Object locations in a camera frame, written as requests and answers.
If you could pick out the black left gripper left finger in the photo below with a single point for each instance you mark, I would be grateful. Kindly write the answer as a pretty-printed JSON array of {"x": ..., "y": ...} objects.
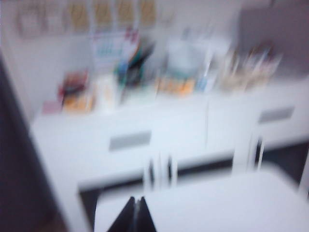
[{"x": 125, "y": 220}]

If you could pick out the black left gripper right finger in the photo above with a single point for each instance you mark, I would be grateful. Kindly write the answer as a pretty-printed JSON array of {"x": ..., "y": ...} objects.
[{"x": 146, "y": 220}]

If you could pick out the white drawer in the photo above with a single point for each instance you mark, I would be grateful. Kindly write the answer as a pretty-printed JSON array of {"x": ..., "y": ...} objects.
[
  {"x": 181, "y": 135},
  {"x": 231, "y": 120}
]

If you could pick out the white sideboard cabinet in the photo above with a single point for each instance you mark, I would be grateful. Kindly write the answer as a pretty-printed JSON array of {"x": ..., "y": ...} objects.
[{"x": 169, "y": 113}]

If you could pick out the dark grey side panel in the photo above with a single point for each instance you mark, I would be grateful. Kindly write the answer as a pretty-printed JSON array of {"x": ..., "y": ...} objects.
[{"x": 17, "y": 145}]

